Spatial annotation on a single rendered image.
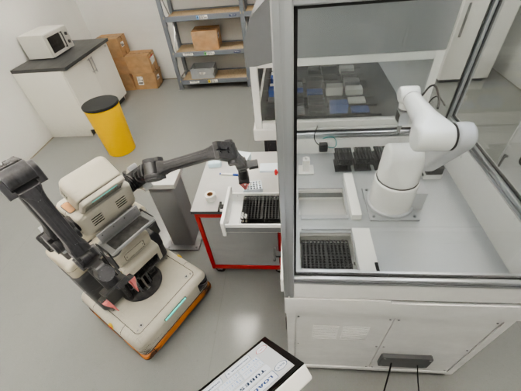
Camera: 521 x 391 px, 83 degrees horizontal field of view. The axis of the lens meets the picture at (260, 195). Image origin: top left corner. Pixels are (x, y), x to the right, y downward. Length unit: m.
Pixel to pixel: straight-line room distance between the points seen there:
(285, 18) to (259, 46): 1.43
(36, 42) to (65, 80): 0.62
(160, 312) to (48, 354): 0.90
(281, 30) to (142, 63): 5.18
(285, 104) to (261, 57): 1.40
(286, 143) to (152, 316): 1.66
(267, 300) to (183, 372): 0.71
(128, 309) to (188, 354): 0.50
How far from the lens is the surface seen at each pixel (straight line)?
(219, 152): 1.25
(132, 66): 5.81
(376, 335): 1.66
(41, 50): 4.97
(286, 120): 0.66
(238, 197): 1.75
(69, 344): 2.67
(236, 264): 2.33
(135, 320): 2.17
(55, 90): 4.71
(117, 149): 4.08
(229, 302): 2.34
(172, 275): 2.24
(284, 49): 0.60
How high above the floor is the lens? 2.07
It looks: 44 degrees down
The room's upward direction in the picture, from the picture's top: 6 degrees counter-clockwise
